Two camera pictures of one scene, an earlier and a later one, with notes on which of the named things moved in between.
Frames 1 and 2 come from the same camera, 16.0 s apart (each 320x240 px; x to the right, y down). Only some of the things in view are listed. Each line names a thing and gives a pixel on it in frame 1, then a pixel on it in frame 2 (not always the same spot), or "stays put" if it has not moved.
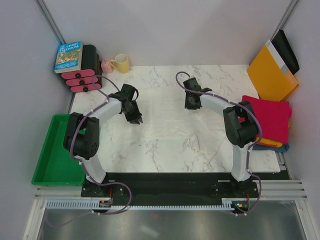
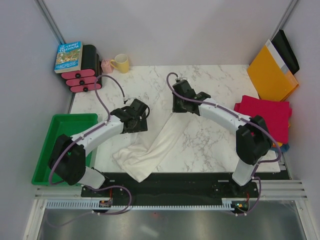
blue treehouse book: [69, 57] stays put
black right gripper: [189, 106] -> [176, 108]
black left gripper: [137, 116] -> [142, 126]
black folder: [283, 46] stays put
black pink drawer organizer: [90, 78] stays put
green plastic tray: [56, 165] stays put
